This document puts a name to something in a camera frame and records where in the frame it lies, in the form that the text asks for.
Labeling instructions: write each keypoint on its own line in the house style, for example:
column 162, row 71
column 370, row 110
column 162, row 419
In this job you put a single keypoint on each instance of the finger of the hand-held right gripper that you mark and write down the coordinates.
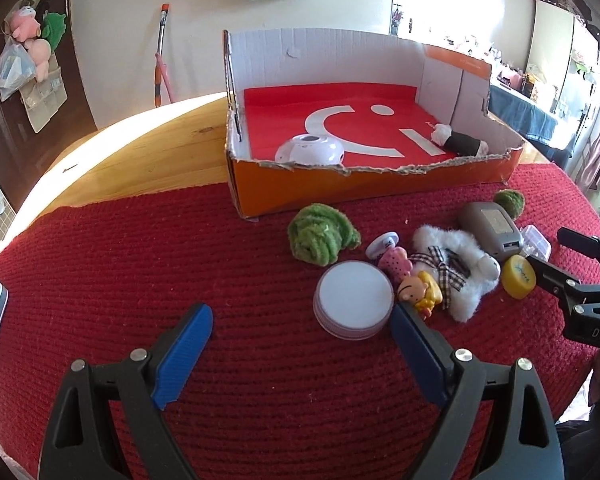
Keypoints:
column 592, row 245
column 555, row 280

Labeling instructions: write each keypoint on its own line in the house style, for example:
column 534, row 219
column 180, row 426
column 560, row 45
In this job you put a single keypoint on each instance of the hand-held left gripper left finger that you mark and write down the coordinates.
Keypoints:
column 182, row 355

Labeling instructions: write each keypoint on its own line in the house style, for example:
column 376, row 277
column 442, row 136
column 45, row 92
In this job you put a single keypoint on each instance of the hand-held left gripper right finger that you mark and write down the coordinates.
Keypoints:
column 420, row 355

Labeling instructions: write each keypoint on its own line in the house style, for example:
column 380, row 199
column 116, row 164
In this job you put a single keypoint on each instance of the yellow cap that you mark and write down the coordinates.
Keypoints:
column 517, row 276

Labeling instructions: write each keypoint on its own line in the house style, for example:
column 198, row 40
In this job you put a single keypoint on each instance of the clear plastic box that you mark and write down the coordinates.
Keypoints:
column 537, row 242

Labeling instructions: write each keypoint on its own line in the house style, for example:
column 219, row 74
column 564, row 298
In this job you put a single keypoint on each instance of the small green fuzzy ball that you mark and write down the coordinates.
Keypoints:
column 511, row 204

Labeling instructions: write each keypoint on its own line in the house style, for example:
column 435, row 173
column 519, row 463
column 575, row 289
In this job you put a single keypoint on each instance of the pink and yellow doll toy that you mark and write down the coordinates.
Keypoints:
column 395, row 262

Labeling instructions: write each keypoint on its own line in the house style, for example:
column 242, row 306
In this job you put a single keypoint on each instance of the white plush rabbit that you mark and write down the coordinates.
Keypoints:
column 447, row 252

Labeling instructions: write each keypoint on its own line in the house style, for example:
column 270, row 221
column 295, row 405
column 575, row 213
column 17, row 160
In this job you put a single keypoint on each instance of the orange and white cardboard box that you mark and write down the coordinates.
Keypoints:
column 330, row 57

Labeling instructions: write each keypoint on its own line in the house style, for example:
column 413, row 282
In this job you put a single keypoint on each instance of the grey plastic case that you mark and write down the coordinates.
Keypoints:
column 490, row 227

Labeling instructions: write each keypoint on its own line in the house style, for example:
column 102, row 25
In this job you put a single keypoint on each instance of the red knitted mat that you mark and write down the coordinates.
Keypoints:
column 180, row 260

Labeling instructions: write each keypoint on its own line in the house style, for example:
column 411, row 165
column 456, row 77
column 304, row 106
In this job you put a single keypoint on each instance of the pink hanging clothes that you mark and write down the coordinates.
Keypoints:
column 597, row 150

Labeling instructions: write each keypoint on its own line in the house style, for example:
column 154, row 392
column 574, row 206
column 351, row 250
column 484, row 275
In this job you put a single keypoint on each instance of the blue cloth covered table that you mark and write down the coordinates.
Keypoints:
column 525, row 110

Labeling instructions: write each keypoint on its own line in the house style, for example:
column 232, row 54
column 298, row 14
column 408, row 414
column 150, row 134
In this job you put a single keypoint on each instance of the large green fuzzy plush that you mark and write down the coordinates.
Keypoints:
column 320, row 232

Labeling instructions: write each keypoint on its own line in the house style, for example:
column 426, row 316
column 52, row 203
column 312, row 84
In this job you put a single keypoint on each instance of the black and white plush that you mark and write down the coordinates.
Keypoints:
column 460, row 141

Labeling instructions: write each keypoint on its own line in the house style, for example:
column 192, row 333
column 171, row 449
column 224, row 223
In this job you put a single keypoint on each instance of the white round device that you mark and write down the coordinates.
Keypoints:
column 310, row 150

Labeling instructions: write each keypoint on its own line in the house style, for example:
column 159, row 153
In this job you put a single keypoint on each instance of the dark brown door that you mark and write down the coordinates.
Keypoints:
column 10, row 150

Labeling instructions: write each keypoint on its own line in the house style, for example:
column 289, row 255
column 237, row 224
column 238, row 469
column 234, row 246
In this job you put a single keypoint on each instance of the pink stick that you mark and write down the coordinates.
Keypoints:
column 167, row 80

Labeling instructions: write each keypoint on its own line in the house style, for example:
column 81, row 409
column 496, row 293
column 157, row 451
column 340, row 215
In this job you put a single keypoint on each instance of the orange and grey broom stick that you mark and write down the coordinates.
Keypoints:
column 160, row 35

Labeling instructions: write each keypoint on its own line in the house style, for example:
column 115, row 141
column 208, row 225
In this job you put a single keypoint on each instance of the clear plastic bag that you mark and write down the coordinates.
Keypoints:
column 14, row 67

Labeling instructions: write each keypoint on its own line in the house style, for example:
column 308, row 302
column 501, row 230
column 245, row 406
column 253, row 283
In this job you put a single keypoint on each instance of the green plush toy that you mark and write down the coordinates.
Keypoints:
column 56, row 27

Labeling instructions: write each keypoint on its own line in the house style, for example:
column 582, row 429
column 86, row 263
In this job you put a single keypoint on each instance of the pink plush toy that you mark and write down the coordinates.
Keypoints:
column 27, row 27

